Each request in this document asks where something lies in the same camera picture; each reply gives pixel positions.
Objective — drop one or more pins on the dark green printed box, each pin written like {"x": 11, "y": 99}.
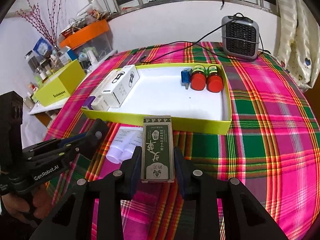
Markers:
{"x": 157, "y": 150}

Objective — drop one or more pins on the yellow-green cardboard tray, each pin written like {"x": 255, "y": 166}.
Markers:
{"x": 170, "y": 100}

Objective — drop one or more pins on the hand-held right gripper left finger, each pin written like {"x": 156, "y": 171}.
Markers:
{"x": 136, "y": 170}

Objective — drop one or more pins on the yellow-green cardboard box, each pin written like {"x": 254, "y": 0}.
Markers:
{"x": 60, "y": 85}

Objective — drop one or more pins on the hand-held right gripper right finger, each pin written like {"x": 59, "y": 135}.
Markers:
{"x": 178, "y": 175}

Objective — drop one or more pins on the cream patterned curtain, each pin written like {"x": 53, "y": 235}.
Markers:
{"x": 295, "y": 42}

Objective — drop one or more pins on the pile of clutter on bin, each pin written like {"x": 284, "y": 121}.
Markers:
{"x": 87, "y": 15}

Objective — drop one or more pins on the red-capped small bottle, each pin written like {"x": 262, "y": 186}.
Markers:
{"x": 198, "y": 78}
{"x": 214, "y": 80}

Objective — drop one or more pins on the lavender cream tube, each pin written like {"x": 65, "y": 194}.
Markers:
{"x": 116, "y": 150}
{"x": 130, "y": 145}

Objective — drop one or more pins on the cluster of jars and bottles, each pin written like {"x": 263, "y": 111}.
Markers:
{"x": 37, "y": 65}

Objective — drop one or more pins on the person's left hand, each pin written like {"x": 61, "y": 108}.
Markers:
{"x": 12, "y": 206}

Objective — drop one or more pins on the white box with purple end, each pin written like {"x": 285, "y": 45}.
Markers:
{"x": 89, "y": 103}

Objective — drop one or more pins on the white box with clip print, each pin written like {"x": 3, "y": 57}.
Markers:
{"x": 122, "y": 85}

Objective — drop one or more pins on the white shelf board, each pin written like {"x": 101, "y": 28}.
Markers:
{"x": 42, "y": 110}

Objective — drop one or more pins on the clear bin with orange lid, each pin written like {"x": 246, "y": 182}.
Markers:
{"x": 87, "y": 31}

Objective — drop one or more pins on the long silver white box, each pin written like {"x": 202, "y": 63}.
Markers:
{"x": 100, "y": 103}

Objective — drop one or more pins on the small blue plastic sharpener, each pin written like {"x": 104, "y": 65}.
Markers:
{"x": 186, "y": 76}

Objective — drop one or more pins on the blue and white box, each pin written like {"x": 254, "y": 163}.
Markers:
{"x": 42, "y": 47}

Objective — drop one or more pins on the dried pink flower branches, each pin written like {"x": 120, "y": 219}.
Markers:
{"x": 55, "y": 47}

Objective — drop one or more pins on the grey space heater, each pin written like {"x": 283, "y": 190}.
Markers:
{"x": 240, "y": 40}

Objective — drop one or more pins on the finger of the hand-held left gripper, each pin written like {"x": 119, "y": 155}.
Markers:
{"x": 97, "y": 140}
{"x": 72, "y": 140}

